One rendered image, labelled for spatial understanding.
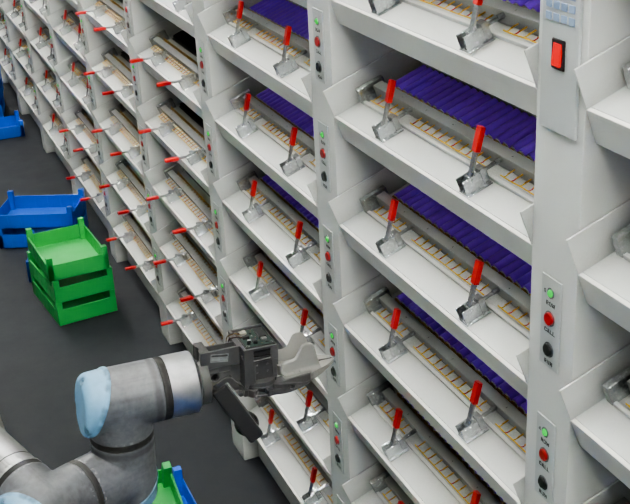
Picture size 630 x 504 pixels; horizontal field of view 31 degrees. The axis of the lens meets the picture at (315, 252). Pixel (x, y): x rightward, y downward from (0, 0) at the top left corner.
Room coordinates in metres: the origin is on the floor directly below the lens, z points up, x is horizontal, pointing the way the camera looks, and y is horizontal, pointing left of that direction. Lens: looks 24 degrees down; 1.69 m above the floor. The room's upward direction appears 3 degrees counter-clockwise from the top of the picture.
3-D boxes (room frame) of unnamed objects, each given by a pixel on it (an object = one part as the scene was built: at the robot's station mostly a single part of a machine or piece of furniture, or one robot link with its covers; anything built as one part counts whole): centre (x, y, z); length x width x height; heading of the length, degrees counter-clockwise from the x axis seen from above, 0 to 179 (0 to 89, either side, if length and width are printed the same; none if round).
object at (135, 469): (1.36, 0.30, 0.76); 0.12 x 0.09 x 0.12; 136
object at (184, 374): (1.40, 0.20, 0.87); 0.10 x 0.05 x 0.09; 21
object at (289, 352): (1.48, 0.03, 0.87); 0.09 x 0.03 x 0.06; 111
